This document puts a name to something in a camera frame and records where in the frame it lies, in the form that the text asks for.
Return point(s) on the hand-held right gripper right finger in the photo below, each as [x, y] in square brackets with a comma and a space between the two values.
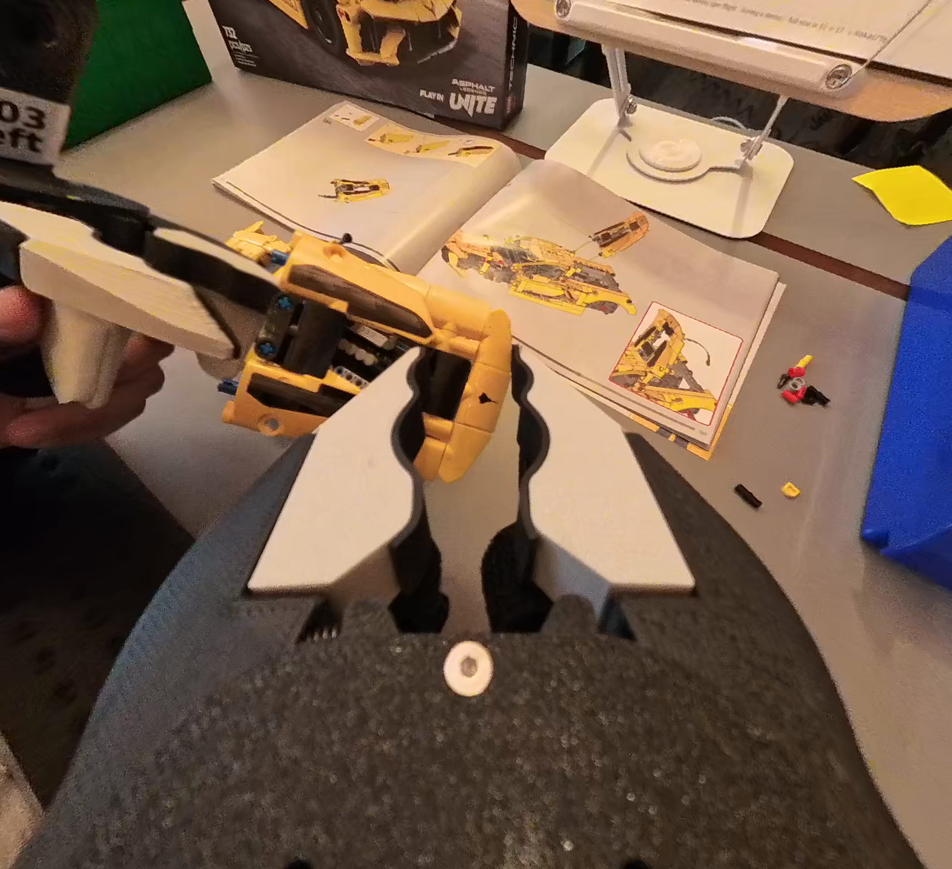
[602, 512]

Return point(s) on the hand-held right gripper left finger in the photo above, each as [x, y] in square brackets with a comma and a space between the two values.
[342, 512]

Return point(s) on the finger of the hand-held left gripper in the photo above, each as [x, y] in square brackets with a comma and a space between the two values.
[119, 289]
[223, 267]

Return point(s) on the yellow brick panel assembly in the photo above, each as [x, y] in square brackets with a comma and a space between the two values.
[446, 326]

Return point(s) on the grey desk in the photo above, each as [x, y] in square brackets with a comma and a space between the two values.
[818, 623]

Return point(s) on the person's left hand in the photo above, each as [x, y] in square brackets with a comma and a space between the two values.
[74, 423]

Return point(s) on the green plastic bin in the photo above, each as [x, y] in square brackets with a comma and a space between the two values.
[134, 51]

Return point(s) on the small black brick pin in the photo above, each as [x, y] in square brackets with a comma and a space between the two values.
[748, 496]

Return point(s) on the small red yellow brick cluster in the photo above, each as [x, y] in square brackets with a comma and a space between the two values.
[802, 382]

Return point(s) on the black perforated panel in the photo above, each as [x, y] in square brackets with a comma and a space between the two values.
[74, 586]

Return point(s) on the open instruction booklet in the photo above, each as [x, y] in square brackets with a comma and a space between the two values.
[558, 229]

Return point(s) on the blue plastic bin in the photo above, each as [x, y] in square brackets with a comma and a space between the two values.
[915, 438]

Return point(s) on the white document stand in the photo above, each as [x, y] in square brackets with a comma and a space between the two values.
[669, 177]

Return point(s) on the yellow paper slip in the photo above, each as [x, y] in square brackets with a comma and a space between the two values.
[907, 196]

